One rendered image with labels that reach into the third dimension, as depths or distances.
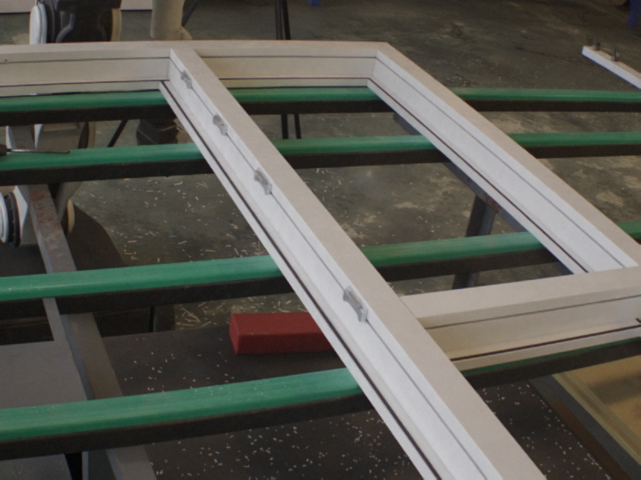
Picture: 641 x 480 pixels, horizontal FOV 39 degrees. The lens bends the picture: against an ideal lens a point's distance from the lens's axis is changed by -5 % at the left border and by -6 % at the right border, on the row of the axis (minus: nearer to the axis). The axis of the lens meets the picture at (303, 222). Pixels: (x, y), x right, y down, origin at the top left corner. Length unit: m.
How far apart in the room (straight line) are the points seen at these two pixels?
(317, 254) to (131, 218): 1.93
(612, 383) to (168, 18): 1.15
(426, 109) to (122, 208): 1.59
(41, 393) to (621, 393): 0.94
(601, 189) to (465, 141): 2.40
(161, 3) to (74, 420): 1.21
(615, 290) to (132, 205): 2.16
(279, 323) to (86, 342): 0.49
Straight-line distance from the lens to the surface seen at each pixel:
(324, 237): 1.15
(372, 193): 3.42
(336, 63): 1.84
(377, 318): 1.02
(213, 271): 1.18
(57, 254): 1.27
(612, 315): 1.24
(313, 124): 3.91
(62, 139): 2.11
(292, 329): 1.51
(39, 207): 1.38
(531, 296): 1.13
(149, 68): 1.72
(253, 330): 1.49
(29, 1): 5.03
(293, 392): 1.01
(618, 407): 1.53
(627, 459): 1.49
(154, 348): 1.50
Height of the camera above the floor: 1.49
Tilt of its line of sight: 28 degrees down
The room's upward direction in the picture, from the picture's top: 9 degrees clockwise
